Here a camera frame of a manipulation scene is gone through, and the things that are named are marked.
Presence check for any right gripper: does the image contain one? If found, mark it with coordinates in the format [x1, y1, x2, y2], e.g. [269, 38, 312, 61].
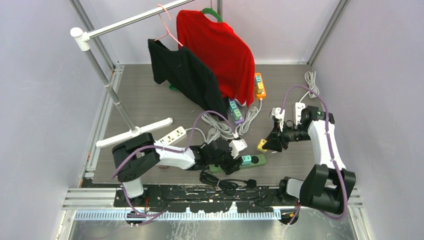
[262, 119, 311, 153]

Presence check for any yellow plug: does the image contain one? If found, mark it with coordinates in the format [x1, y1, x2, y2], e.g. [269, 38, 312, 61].
[256, 139, 268, 153]

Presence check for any teal plug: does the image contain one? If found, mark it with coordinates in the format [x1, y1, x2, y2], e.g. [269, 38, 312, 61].
[241, 155, 252, 166]

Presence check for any green power strip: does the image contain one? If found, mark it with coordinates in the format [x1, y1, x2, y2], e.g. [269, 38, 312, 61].
[209, 154, 267, 174]

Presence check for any white power strip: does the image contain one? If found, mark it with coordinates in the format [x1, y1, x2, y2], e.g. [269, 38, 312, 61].
[156, 126, 187, 146]
[293, 102, 306, 125]

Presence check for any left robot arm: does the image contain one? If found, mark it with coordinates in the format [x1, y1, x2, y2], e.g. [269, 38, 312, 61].
[112, 132, 247, 207]

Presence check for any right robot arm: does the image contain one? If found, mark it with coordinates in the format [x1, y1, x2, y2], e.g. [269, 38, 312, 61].
[262, 105, 356, 216]

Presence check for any purple power strip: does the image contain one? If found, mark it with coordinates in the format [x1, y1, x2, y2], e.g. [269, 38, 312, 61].
[228, 99, 245, 125]

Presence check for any orange power strip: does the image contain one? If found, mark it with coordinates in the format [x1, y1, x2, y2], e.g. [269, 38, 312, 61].
[254, 73, 266, 100]

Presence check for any black garment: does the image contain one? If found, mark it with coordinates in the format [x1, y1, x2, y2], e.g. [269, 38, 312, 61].
[147, 39, 229, 118]

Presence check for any red sweater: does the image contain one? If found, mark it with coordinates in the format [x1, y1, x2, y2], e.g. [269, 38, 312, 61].
[176, 9, 255, 106]

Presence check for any pink hanger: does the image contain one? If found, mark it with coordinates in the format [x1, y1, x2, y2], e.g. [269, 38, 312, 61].
[154, 4, 184, 47]

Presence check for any green hanger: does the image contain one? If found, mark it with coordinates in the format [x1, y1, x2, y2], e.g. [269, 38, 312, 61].
[201, 8, 224, 23]

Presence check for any metal clothes rack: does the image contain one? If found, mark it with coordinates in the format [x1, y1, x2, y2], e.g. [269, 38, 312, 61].
[70, 0, 190, 148]

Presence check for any white coiled cable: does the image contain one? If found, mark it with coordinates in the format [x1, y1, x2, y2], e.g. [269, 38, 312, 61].
[183, 70, 321, 145]

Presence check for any black coiled cable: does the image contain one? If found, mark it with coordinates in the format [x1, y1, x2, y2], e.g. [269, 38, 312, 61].
[199, 168, 258, 196]

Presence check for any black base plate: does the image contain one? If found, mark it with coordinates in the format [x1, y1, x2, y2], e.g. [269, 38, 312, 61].
[130, 184, 297, 214]

